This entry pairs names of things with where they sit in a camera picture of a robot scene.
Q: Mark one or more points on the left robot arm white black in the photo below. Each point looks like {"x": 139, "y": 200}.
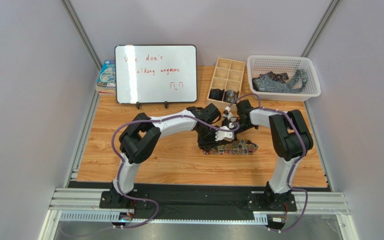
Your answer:
{"x": 139, "y": 139}

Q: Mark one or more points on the blue book stack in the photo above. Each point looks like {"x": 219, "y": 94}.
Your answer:
{"x": 106, "y": 81}

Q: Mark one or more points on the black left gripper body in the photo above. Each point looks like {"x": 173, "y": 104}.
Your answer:
{"x": 206, "y": 139}

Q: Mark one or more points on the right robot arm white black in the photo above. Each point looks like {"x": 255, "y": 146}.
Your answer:
{"x": 290, "y": 136}

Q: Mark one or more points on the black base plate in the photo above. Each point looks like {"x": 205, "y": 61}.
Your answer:
{"x": 195, "y": 202}

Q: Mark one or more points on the white plastic basket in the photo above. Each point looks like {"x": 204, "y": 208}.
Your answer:
{"x": 260, "y": 64}

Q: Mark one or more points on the aluminium frame rail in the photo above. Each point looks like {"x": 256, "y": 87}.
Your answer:
{"x": 74, "y": 212}

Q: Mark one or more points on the whiteboard with red writing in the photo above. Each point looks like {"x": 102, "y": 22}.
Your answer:
{"x": 147, "y": 74}

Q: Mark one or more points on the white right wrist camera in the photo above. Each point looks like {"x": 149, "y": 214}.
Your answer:
{"x": 228, "y": 115}

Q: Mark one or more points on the dark patterned tie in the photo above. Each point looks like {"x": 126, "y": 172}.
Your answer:
{"x": 277, "y": 77}

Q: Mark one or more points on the wooden compartment box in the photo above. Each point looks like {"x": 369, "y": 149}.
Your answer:
{"x": 227, "y": 75}

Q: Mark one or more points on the rolled black tie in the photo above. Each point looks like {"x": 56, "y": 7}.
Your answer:
{"x": 216, "y": 94}

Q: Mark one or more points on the colourful patterned tie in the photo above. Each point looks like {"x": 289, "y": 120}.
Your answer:
{"x": 236, "y": 147}

